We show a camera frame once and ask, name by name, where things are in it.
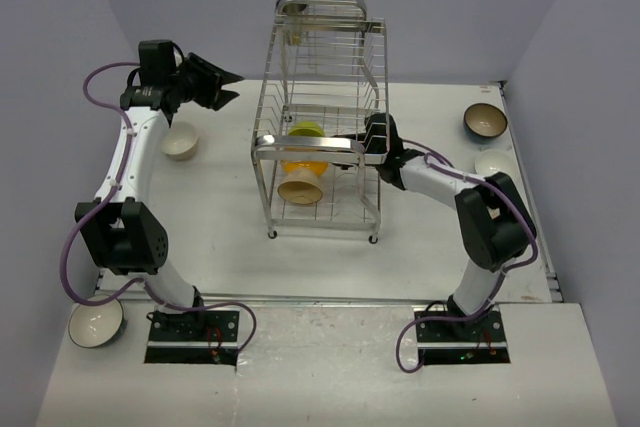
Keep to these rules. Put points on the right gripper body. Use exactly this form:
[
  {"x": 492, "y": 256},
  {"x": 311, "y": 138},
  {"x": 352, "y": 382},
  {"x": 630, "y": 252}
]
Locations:
[{"x": 368, "y": 148}]

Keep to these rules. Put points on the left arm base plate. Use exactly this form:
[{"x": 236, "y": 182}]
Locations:
[{"x": 203, "y": 338}]

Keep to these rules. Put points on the beige patterned bowl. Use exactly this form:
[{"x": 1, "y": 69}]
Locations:
[{"x": 181, "y": 141}]

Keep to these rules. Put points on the white bowl dark outside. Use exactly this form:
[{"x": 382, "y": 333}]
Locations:
[{"x": 97, "y": 326}]

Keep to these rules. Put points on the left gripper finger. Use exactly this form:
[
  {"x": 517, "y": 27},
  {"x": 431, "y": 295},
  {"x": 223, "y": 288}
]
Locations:
[
  {"x": 222, "y": 98},
  {"x": 215, "y": 78}
]

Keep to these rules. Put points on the steel perforated cutlery holder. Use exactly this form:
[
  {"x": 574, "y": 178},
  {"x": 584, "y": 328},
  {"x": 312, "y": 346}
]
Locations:
[{"x": 289, "y": 17}]

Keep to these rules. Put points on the dark blue bowl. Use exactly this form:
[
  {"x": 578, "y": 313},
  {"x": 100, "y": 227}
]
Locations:
[{"x": 484, "y": 121}]

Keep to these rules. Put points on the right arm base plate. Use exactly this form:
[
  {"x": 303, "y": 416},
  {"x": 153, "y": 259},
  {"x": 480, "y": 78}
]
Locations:
[{"x": 482, "y": 342}]

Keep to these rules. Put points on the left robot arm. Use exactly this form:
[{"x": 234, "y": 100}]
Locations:
[{"x": 119, "y": 230}]

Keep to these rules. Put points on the lime green bowl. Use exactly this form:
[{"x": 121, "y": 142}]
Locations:
[{"x": 306, "y": 129}]

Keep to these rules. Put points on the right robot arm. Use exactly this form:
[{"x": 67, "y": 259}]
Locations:
[{"x": 497, "y": 231}]

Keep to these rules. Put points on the yellow orange bowl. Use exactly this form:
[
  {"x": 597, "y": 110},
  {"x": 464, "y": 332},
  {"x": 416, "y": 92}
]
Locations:
[{"x": 315, "y": 167}]

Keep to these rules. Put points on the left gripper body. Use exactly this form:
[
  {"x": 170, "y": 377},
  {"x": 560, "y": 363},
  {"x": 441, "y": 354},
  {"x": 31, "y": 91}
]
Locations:
[{"x": 197, "y": 83}]

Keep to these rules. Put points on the aluminium table rail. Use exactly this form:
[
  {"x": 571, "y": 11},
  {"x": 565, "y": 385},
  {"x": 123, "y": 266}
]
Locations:
[{"x": 138, "y": 294}]

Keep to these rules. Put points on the stainless steel dish rack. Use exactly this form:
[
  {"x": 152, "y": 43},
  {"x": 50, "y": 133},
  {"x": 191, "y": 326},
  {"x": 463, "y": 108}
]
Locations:
[{"x": 335, "y": 77}]

